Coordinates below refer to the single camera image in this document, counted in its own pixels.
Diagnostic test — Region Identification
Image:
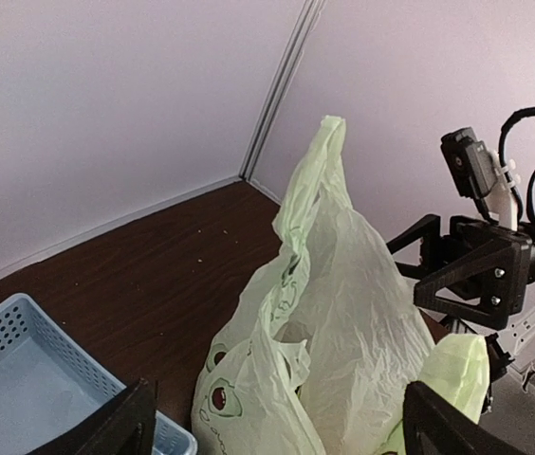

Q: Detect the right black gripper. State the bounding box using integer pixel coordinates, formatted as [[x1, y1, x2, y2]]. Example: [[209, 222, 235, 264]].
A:
[[387, 214, 535, 330]]

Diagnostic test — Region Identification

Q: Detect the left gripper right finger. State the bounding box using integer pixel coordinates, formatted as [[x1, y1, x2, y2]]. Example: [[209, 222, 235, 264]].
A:
[[403, 381, 523, 455]]

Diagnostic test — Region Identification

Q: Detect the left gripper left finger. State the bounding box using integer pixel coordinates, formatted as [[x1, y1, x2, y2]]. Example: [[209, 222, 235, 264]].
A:
[[32, 378, 157, 455]]

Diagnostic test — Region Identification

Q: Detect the light green plastic bag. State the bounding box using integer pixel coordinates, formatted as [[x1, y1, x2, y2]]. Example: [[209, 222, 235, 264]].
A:
[[191, 116, 489, 454]]

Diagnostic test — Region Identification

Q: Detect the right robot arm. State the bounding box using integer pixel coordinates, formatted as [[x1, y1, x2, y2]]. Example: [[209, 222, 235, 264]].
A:
[[388, 214, 535, 381]]

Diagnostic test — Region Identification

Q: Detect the light blue perforated basket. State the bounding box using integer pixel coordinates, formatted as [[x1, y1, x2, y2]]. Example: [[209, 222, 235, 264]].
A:
[[0, 294, 197, 454]]

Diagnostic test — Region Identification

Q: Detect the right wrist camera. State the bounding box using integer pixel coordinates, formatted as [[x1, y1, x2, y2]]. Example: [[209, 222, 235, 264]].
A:
[[439, 126, 525, 233]]

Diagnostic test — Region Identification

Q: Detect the right aluminium frame post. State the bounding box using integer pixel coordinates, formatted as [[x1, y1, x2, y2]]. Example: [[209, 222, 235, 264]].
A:
[[238, 0, 325, 181]]

